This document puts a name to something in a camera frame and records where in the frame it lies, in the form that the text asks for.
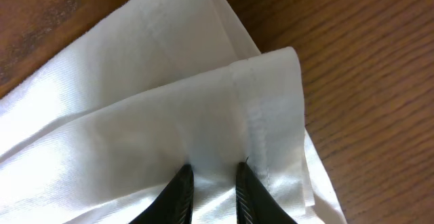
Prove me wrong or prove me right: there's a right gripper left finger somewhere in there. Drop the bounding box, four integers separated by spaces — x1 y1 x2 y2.
130 164 194 224

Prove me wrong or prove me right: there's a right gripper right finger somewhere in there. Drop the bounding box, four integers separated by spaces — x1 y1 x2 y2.
235 162 297 224

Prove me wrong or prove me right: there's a white printed t-shirt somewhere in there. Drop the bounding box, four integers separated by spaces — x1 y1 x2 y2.
1 0 345 223

